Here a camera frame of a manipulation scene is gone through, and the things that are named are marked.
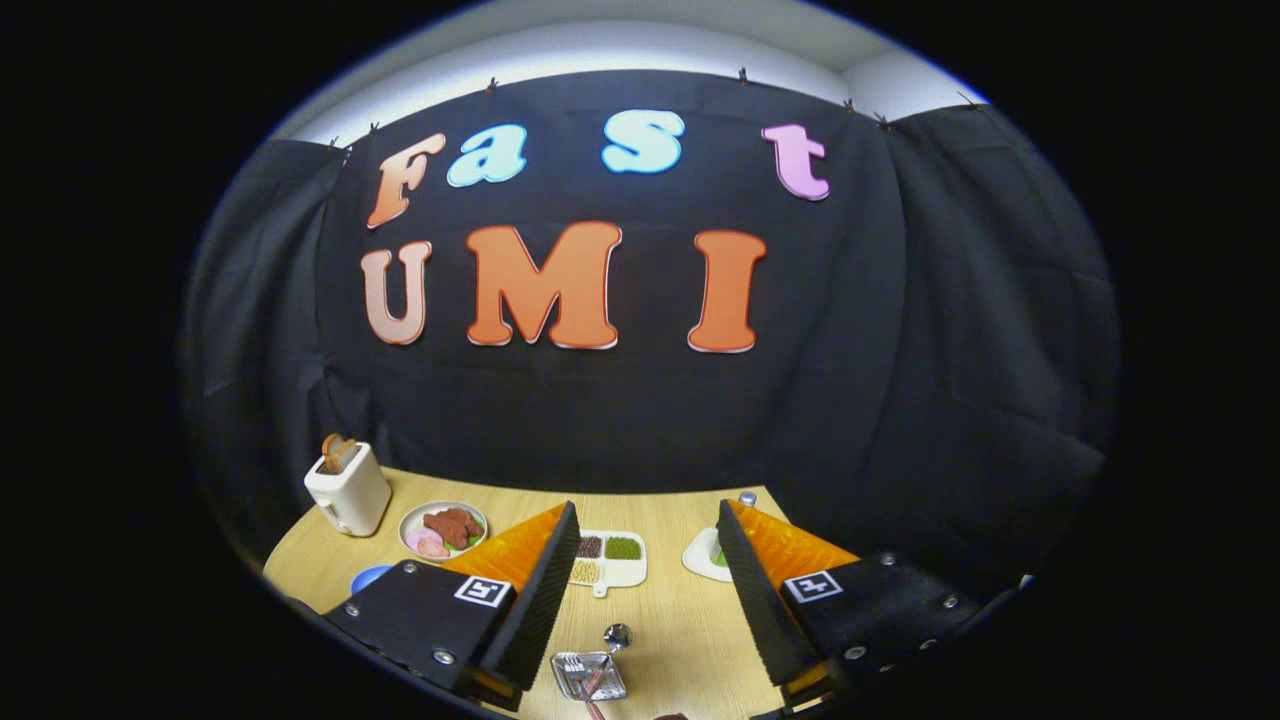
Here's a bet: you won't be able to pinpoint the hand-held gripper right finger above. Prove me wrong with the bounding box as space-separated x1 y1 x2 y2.
715 498 986 706

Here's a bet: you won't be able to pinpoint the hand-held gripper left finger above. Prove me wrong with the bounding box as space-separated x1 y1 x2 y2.
322 500 583 713

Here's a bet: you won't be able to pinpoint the spoon with red checked handle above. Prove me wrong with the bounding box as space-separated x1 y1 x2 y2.
585 623 633 701

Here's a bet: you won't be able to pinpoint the fork with red checked handle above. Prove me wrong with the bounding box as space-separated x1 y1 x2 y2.
565 655 611 720

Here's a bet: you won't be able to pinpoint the small white dish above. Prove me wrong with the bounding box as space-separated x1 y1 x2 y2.
682 527 736 583

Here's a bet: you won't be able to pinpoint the white divided dish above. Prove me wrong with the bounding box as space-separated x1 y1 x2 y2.
568 529 648 599

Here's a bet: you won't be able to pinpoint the green label metal bottle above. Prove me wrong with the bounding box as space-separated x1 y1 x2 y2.
712 490 758 569

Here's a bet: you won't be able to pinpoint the perforated steel basket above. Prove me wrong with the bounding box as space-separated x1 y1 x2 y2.
550 651 628 702

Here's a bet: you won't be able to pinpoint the brown meat pieces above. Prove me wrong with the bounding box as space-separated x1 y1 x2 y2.
423 507 485 549

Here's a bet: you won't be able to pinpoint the oval white plate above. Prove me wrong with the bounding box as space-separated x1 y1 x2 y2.
398 500 490 563

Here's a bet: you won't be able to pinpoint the white toaster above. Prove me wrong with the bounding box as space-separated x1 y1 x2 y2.
304 440 393 538

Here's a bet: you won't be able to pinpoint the row of black cloth clips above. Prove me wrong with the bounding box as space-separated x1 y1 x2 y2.
325 66 986 153

